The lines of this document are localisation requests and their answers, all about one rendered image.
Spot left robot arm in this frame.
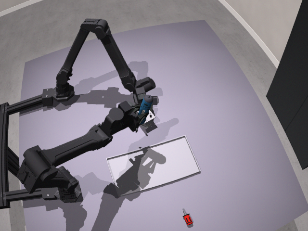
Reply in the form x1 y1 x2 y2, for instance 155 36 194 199
56 19 156 103

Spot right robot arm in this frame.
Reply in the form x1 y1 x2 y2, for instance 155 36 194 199
17 101 135 200

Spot red-handled screwdriver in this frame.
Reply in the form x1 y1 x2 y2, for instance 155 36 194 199
183 209 193 225

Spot white shallow rectangular tray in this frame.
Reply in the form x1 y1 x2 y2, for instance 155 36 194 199
106 135 201 197

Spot blue electric screwdriver barrel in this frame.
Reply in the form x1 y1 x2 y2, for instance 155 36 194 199
138 95 153 125

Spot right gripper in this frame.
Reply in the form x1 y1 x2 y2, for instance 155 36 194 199
129 105 149 132

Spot dark grey cylinder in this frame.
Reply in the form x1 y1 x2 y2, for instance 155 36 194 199
141 121 153 128

